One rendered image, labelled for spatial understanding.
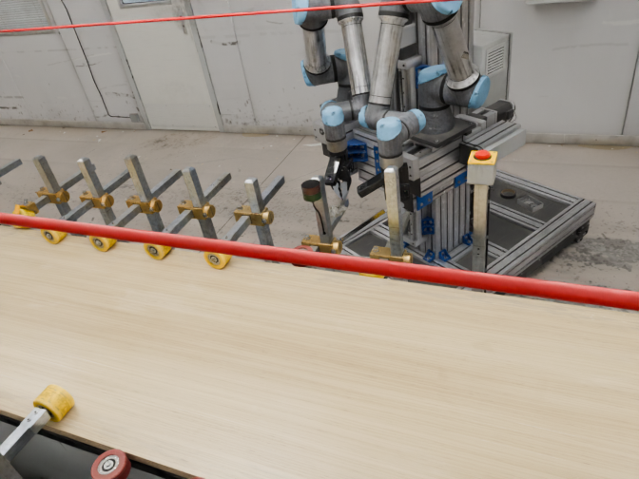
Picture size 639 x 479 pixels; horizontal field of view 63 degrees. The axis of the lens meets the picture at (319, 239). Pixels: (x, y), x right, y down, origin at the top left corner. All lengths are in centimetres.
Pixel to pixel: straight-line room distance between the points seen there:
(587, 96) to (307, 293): 305
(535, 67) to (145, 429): 351
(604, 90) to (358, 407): 333
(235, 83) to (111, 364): 369
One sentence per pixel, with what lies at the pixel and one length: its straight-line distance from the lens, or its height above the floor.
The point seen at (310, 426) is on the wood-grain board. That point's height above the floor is 90.
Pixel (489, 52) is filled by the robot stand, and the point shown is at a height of 119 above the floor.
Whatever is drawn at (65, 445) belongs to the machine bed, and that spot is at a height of 79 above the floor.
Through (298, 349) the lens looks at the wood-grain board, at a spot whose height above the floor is 90.
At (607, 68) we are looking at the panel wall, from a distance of 414.
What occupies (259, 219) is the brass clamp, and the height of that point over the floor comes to 95.
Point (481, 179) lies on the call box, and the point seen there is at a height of 117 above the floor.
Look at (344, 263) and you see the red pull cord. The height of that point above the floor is 175.
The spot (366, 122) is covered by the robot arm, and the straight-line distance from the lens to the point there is 178.
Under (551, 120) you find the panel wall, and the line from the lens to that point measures 427.
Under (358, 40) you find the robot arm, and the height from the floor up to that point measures 140.
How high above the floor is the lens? 191
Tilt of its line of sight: 35 degrees down
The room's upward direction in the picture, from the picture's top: 10 degrees counter-clockwise
